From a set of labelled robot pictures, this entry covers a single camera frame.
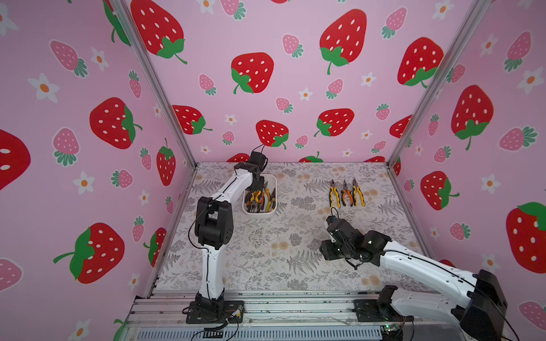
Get white plastic storage box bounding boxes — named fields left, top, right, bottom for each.
left=243, top=174, right=277, bottom=219

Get orange black Greener pliers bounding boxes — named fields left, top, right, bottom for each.
left=341, top=180, right=355, bottom=207

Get yellow black combination pliers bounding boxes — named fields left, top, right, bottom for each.
left=352, top=178, right=366, bottom=207

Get yellow black flat-nose pliers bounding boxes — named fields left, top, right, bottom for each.
left=329, top=179, right=341, bottom=208

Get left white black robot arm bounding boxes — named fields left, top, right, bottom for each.
left=194, top=151, right=268, bottom=311

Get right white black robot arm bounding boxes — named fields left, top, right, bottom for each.
left=319, top=215, right=508, bottom=340

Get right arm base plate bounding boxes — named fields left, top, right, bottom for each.
left=353, top=299, right=415, bottom=323

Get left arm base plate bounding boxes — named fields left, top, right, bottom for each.
left=183, top=301, right=245, bottom=324

